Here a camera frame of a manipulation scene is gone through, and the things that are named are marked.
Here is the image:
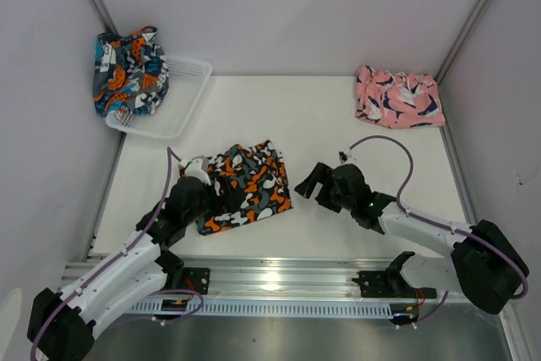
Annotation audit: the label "orange camouflage shorts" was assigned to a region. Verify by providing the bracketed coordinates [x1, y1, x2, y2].
[195, 140, 292, 236]

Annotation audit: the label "pink shark print shorts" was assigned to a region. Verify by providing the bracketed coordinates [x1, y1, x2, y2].
[355, 65, 445, 129]

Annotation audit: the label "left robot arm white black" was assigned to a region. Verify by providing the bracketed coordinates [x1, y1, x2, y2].
[27, 176, 243, 360]

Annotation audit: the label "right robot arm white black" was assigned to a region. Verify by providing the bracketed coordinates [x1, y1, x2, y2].
[295, 163, 529, 315]

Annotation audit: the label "blue orange patterned shorts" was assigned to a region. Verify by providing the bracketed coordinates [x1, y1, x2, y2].
[92, 26, 169, 117]

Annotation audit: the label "white plastic basket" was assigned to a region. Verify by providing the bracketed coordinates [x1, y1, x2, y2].
[105, 55, 213, 140]

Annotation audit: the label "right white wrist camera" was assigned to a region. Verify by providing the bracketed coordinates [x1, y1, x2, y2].
[338, 149, 358, 165]

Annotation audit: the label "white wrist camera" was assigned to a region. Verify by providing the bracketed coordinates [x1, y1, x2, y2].
[179, 156, 210, 185]
[338, 149, 358, 165]

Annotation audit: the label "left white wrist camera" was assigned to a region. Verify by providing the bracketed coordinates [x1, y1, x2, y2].
[179, 156, 210, 185]

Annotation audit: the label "aluminium mounting rail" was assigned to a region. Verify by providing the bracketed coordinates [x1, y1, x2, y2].
[63, 255, 519, 304]

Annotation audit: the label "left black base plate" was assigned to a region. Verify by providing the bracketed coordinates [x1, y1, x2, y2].
[165, 267, 210, 295]

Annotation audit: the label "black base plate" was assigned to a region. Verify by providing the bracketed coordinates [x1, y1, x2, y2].
[352, 271, 437, 299]
[165, 267, 210, 295]

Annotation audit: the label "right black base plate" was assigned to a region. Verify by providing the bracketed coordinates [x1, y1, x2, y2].
[352, 271, 437, 299]

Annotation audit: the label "white slotted cable duct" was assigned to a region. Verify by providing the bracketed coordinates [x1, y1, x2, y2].
[127, 298, 393, 320]

